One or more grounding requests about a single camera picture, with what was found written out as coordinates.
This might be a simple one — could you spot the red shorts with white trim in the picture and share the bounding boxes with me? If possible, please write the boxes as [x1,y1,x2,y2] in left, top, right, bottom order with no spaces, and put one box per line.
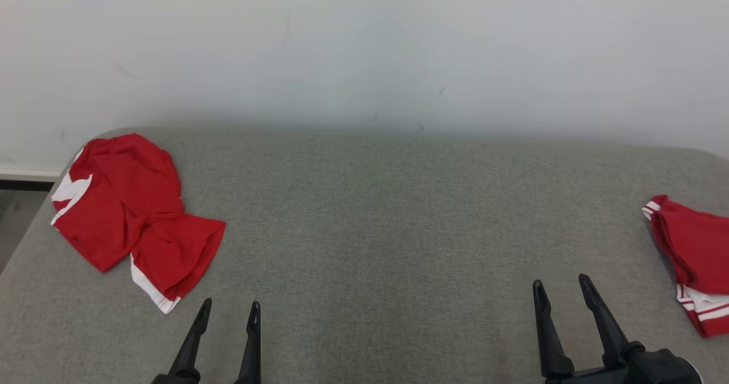
[50,133,227,315]

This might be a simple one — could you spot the white wall baseboard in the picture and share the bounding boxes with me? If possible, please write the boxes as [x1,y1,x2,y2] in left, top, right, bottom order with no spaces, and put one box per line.
[0,166,62,182]

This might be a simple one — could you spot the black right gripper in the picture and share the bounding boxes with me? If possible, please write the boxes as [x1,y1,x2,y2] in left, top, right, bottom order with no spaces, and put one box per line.
[533,274,645,384]

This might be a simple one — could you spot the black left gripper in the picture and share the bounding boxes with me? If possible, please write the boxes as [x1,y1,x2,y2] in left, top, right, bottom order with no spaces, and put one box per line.
[150,297,262,384]

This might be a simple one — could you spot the red white basketball jersey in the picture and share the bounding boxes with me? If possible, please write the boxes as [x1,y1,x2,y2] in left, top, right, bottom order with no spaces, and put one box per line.
[642,195,729,338]

